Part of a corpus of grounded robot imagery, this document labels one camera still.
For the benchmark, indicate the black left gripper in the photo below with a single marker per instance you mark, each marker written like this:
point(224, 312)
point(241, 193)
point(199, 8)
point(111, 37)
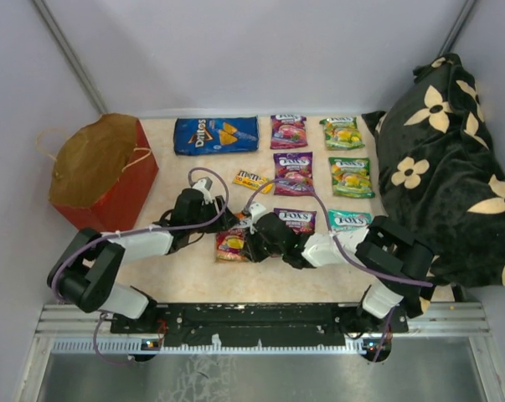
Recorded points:
point(218, 213)

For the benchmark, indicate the purple berries candy packet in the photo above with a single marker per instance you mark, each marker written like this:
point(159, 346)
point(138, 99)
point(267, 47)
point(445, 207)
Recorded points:
point(293, 173)
point(300, 221)
point(288, 131)

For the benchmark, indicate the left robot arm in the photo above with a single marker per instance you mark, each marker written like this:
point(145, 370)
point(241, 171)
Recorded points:
point(85, 275)

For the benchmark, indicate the black floral blanket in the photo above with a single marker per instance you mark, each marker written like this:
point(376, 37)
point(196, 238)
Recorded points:
point(439, 176)

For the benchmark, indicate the teal candy packet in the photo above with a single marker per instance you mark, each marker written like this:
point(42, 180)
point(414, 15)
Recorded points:
point(341, 220)

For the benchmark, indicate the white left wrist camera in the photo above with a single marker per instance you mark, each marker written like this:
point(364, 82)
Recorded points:
point(204, 186)

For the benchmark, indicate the orange fruit candy packet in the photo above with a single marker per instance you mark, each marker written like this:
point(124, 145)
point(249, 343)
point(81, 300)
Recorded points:
point(230, 244)

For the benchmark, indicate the red paper bag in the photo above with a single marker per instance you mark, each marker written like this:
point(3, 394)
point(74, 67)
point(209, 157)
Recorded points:
point(103, 173)

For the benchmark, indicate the green snack packet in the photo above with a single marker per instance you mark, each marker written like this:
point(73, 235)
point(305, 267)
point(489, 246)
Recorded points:
point(341, 133)

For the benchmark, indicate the yellow chocolate candy packet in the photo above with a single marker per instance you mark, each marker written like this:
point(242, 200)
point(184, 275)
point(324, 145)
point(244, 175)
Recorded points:
point(249, 180)

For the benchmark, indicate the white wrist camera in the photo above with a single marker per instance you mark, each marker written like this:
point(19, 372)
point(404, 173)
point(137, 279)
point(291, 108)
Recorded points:
point(204, 186)
point(254, 211)

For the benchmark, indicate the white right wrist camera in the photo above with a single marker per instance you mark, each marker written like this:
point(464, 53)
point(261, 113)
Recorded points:
point(254, 211)

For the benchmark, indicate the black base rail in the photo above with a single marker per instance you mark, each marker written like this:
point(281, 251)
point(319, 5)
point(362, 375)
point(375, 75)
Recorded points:
point(254, 324)

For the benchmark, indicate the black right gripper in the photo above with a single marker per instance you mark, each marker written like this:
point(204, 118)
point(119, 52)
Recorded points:
point(257, 239)

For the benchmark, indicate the blue snack packet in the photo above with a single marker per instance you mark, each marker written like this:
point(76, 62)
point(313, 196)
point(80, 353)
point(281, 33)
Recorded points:
point(208, 136)

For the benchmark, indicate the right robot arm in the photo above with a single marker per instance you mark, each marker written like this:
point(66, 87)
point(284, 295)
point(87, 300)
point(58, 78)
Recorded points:
point(398, 260)

